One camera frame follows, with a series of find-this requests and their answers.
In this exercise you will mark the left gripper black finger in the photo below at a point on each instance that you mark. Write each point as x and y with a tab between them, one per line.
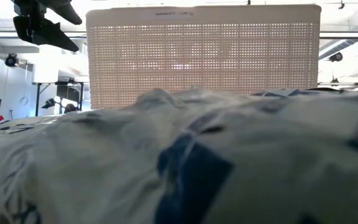
51	39
64	11

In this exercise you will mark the white plastic lattice basket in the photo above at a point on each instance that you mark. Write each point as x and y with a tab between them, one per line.
197	56

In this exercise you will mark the white pouch blue print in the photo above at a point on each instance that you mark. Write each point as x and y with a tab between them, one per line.
104	171

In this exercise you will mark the black-framed room table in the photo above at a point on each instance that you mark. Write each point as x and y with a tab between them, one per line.
57	83

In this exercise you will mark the round black ceiling fixture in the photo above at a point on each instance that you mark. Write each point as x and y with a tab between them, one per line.
336	57
11	60

